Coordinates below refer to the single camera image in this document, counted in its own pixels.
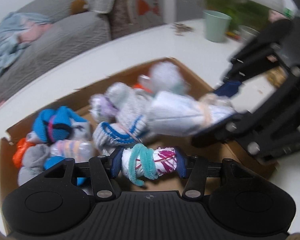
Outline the blue white sock bundle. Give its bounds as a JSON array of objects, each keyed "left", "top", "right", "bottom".
[
  {"left": 43, "top": 156, "right": 86, "bottom": 186},
  {"left": 32, "top": 106, "right": 91, "bottom": 145}
]

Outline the bubble wrap teal-tie bundle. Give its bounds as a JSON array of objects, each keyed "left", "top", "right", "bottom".
[{"left": 138, "top": 61, "right": 190, "bottom": 95}]

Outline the light blue blanket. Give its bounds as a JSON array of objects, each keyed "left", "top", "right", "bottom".
[{"left": 0, "top": 12, "right": 52, "bottom": 76}]

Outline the white purple-band sock bundle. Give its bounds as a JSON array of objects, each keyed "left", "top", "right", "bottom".
[{"left": 89, "top": 94, "right": 118, "bottom": 123}]

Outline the glass fish tank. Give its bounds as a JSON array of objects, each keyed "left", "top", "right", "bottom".
[{"left": 205, "top": 0, "right": 292, "bottom": 33}]

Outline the pink clothing on sofa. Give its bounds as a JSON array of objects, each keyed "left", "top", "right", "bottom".
[{"left": 17, "top": 23, "right": 53, "bottom": 44}]

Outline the pile of seed shells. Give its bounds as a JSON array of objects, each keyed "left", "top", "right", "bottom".
[{"left": 172, "top": 23, "right": 194, "bottom": 36}]

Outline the grey sofa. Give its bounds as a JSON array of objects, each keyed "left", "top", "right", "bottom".
[{"left": 0, "top": 0, "right": 130, "bottom": 106}]

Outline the mint green cup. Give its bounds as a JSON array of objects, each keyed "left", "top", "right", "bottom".
[{"left": 203, "top": 10, "right": 232, "bottom": 43}]

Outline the white teal-tie sock bundle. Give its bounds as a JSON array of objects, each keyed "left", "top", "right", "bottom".
[{"left": 121, "top": 144, "right": 177, "bottom": 187}]

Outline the orange plastic bundle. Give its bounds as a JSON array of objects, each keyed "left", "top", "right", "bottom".
[
  {"left": 132, "top": 83, "right": 154, "bottom": 98},
  {"left": 12, "top": 138, "right": 34, "bottom": 168}
]

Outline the clear plastic cup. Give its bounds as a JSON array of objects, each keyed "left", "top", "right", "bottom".
[{"left": 239, "top": 25, "right": 259, "bottom": 44}]

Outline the decorated fridge door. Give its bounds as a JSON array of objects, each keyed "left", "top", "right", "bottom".
[{"left": 128, "top": 0, "right": 164, "bottom": 30}]

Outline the pastel striped bundle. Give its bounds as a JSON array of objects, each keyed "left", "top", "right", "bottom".
[{"left": 50, "top": 140, "right": 95, "bottom": 163}]

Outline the large white knit sock bundle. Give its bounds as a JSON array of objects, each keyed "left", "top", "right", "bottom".
[{"left": 93, "top": 82, "right": 157, "bottom": 156}]

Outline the grey sock bundle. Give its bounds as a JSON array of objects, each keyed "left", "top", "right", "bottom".
[{"left": 17, "top": 144, "right": 50, "bottom": 186}]

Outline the white ribbed sock bundle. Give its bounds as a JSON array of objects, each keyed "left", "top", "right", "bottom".
[{"left": 146, "top": 91, "right": 237, "bottom": 137}]

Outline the brown plush toy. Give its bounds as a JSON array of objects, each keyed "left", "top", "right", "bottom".
[{"left": 70, "top": 0, "right": 88, "bottom": 15}]

